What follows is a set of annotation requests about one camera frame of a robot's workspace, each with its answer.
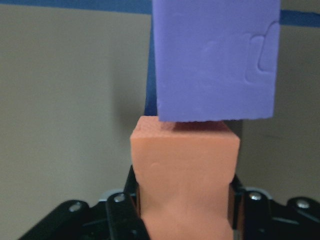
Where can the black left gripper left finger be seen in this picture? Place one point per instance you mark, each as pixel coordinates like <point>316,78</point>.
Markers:
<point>123,212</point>

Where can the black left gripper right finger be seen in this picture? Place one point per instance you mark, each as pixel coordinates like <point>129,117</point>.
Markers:
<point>249,212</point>

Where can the purple foam block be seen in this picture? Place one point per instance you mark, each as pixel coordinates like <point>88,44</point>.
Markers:
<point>215,59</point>

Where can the orange foam block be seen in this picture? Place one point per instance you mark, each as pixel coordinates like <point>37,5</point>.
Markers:
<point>183,170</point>

